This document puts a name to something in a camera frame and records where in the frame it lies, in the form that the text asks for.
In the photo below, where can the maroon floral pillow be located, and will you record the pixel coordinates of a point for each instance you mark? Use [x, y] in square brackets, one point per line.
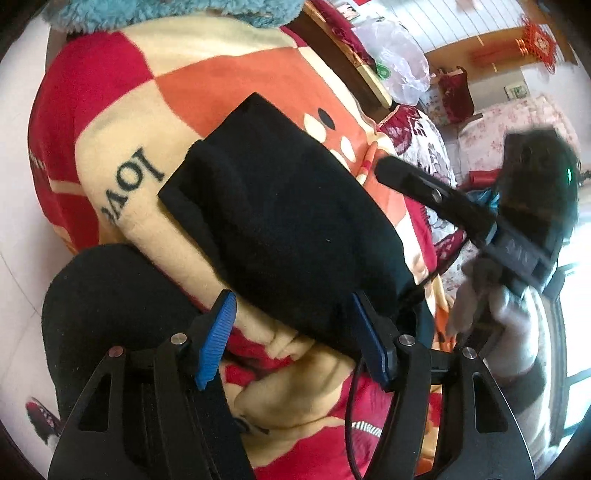
[425, 143]

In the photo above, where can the dark red cushion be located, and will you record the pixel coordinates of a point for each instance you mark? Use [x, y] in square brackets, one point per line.
[455, 94]

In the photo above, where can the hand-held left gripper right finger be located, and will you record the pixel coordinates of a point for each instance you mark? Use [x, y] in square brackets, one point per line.
[371, 341]

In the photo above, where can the red orange checked blanket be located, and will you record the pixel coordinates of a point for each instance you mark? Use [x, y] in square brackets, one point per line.
[138, 92]

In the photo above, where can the black pants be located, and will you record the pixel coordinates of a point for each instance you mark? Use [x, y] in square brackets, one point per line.
[286, 221]

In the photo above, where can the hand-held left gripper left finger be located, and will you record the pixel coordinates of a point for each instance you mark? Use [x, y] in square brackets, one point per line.
[214, 341]

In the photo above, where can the teal fluffy cloth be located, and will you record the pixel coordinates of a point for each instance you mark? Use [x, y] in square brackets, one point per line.
[175, 14]

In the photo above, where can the red patterned shoe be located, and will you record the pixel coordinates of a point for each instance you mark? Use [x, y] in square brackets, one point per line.
[41, 417]

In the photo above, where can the white floral quilt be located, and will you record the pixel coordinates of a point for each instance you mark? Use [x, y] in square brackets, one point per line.
[489, 124]

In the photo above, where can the clear plastic bag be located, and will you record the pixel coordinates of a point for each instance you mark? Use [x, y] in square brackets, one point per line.
[397, 60]

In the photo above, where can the person's right forearm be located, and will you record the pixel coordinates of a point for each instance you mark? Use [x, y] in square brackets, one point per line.
[545, 392]

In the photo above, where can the person's right hand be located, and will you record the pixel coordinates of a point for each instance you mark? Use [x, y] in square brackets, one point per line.
[508, 332]

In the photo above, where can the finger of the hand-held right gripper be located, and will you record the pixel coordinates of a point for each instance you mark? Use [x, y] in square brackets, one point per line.
[429, 189]
[485, 198]

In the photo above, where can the red knot ornament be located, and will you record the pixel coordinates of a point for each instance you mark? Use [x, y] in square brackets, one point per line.
[538, 44]

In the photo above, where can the wooden bed frame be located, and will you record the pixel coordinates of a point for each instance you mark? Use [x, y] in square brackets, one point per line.
[341, 55]

